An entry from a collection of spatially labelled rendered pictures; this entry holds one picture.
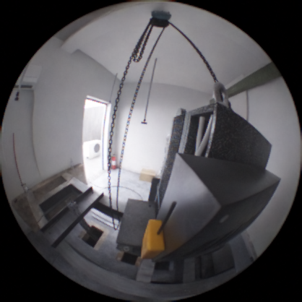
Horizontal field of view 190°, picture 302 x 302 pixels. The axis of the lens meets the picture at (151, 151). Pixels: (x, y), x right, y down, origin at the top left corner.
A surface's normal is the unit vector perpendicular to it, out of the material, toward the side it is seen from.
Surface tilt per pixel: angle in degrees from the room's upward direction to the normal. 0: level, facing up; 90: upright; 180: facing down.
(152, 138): 90
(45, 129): 90
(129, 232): 0
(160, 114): 90
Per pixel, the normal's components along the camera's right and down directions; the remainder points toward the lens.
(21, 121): 0.97, 0.20
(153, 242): 0.15, -0.95
